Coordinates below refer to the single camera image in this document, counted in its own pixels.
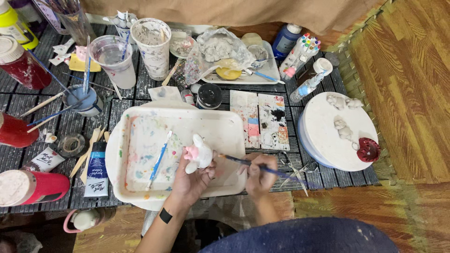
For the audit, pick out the person's left hand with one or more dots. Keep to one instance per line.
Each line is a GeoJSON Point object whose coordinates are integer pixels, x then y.
{"type": "Point", "coordinates": [188, 188]}

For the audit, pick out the person's right hand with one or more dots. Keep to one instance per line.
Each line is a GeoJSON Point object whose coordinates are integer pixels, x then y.
{"type": "Point", "coordinates": [261, 181]}

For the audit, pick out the dark blue paintbrush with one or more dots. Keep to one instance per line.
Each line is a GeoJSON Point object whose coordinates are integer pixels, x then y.
{"type": "Point", "coordinates": [233, 160]}

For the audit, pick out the white and pink clay figurine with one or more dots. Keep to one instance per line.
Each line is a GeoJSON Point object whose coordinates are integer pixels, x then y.
{"type": "Point", "coordinates": [200, 154]}

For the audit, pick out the silver scissors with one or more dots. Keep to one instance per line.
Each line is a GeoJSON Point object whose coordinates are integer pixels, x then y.
{"type": "Point", "coordinates": [293, 170]}

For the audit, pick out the light blue paintbrush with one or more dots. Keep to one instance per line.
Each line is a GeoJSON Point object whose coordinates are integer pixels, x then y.
{"type": "Point", "coordinates": [159, 160]}

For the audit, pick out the black-stained rectangular paint palette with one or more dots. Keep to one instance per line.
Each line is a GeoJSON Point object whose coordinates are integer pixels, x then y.
{"type": "Point", "coordinates": [273, 123]}

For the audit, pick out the pink-stained rectangular paint palette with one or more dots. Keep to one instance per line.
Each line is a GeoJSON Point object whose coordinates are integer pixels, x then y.
{"type": "Point", "coordinates": [246, 119]}

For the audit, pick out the large white paint-stained tray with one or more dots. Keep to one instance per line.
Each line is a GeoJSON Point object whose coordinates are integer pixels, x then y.
{"type": "Point", "coordinates": [207, 126]}

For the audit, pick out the person's blue-clad lap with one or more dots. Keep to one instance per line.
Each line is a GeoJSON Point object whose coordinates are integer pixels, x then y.
{"type": "Point", "coordinates": [298, 237]}

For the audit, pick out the round white turntable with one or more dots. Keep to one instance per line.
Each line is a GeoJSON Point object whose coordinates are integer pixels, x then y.
{"type": "Point", "coordinates": [327, 147]}

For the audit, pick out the small paint bottle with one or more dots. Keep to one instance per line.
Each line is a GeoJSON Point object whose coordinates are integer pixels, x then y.
{"type": "Point", "coordinates": [188, 97]}

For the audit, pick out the blue acrylic paint tube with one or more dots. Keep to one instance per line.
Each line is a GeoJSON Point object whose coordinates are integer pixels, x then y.
{"type": "Point", "coordinates": [96, 172]}

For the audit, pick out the black-lidded jar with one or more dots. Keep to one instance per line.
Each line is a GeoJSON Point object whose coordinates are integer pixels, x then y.
{"type": "Point", "coordinates": [209, 95]}

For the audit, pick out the crumpled white paper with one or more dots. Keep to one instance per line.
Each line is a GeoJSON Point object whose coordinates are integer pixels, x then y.
{"type": "Point", "coordinates": [165, 94]}

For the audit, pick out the small unpainted clay figure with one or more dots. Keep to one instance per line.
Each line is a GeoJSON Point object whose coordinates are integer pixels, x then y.
{"type": "Point", "coordinates": [343, 130]}

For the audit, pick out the bundle of wooden sculpting tools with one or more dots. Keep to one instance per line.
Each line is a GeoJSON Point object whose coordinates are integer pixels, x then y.
{"type": "Point", "coordinates": [88, 151]}

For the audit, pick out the clear spray bottle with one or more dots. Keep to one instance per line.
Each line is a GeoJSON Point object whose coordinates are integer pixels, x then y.
{"type": "Point", "coordinates": [309, 84]}

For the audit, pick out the small white tray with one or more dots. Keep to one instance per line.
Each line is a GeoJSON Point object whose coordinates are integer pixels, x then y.
{"type": "Point", "coordinates": [269, 72]}

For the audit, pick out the wide unpainted clay figure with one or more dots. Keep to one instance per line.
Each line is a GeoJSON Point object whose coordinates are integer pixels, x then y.
{"type": "Point", "coordinates": [339, 102]}

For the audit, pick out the yellow lid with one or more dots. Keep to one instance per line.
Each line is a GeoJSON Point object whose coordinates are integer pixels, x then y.
{"type": "Point", "coordinates": [228, 73]}

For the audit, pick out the wooden stick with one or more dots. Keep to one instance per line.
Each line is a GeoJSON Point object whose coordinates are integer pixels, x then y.
{"type": "Point", "coordinates": [170, 74]}

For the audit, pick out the clear tape roll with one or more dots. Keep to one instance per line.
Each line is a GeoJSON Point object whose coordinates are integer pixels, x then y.
{"type": "Point", "coordinates": [72, 144]}

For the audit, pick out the small white bowl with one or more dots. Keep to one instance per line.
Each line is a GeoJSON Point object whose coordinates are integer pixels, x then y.
{"type": "Point", "coordinates": [258, 56]}

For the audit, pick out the pack of coloured markers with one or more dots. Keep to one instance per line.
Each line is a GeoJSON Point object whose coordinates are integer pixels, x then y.
{"type": "Point", "coordinates": [298, 58]}

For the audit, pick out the cup of blue water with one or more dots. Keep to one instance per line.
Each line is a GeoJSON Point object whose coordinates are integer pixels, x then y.
{"type": "Point", "coordinates": [86, 103]}

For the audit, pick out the plastic bag with grey clay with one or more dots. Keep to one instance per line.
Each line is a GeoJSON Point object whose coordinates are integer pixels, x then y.
{"type": "Point", "coordinates": [218, 49]}

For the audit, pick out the paint-splattered white cup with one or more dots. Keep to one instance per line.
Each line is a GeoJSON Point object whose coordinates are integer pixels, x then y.
{"type": "Point", "coordinates": [153, 52]}

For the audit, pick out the blue paint bottle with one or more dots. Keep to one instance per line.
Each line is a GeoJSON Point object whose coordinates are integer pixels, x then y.
{"type": "Point", "coordinates": [285, 42]}

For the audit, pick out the clear plastic water cup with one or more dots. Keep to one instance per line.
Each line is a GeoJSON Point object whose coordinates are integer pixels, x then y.
{"type": "Point", "coordinates": [116, 66]}

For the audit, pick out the grey round lid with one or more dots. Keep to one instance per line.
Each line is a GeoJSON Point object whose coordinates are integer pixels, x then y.
{"type": "Point", "coordinates": [332, 59]}

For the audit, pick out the clear glass dish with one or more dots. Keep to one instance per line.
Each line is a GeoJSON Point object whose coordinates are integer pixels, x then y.
{"type": "Point", "coordinates": [182, 44]}

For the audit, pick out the white acrylic paint tube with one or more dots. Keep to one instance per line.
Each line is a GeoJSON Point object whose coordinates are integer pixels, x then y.
{"type": "Point", "coordinates": [44, 161]}

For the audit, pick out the red paint bottle stained cap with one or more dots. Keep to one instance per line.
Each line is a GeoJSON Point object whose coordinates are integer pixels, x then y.
{"type": "Point", "coordinates": [38, 186]}

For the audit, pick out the upright blue paintbrushes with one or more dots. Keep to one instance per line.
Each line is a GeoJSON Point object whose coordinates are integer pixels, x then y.
{"type": "Point", "coordinates": [87, 66]}

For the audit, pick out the yellow block with pink figure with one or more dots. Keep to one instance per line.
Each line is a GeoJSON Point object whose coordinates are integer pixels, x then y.
{"type": "Point", "coordinates": [80, 60]}

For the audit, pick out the beige cloth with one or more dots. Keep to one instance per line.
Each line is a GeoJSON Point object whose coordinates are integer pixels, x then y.
{"type": "Point", "coordinates": [228, 12]}

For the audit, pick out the cup of small paint tubes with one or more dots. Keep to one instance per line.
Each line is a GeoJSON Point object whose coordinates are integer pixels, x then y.
{"type": "Point", "coordinates": [123, 24]}

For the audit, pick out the small crumpled white paint tubes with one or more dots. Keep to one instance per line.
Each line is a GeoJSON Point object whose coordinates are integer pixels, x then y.
{"type": "Point", "coordinates": [62, 51]}

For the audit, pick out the glass of brushes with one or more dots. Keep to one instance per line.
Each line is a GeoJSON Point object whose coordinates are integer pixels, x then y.
{"type": "Point", "coordinates": [75, 21]}

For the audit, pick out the red paint bottle white cap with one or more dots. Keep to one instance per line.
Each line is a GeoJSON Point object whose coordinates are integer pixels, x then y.
{"type": "Point", "coordinates": [23, 66]}

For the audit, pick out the yellow-green paint bottle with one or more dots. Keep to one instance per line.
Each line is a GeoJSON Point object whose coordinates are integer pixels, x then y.
{"type": "Point", "coordinates": [16, 26]}

